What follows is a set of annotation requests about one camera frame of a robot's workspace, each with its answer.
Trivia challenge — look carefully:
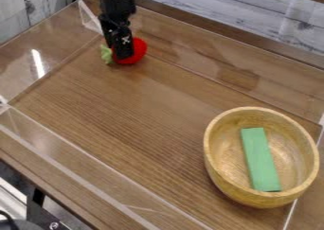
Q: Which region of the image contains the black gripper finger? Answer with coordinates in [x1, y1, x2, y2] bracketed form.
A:
[112, 26, 134, 60]
[100, 14, 116, 46]

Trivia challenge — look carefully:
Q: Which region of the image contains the clear acrylic corner bracket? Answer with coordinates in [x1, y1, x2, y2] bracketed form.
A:
[78, 0, 104, 34]

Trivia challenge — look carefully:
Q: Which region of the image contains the black table leg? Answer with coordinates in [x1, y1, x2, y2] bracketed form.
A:
[30, 187, 46, 206]

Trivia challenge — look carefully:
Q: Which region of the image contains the black cable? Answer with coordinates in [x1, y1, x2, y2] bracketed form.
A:
[0, 209, 21, 230]

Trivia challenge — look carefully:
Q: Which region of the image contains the red plush fruit green leaf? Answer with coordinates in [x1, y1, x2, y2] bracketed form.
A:
[101, 38, 149, 65]

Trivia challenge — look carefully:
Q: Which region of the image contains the clear acrylic tray wall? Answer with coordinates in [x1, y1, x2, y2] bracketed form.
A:
[0, 101, 213, 230]

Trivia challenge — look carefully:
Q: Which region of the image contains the green rectangular block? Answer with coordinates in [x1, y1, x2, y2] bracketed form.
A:
[241, 128, 283, 192]

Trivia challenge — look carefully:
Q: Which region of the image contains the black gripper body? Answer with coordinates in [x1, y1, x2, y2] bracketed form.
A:
[101, 0, 137, 26]

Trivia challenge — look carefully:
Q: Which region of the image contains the wooden bowl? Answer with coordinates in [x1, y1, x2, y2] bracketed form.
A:
[204, 107, 320, 208]

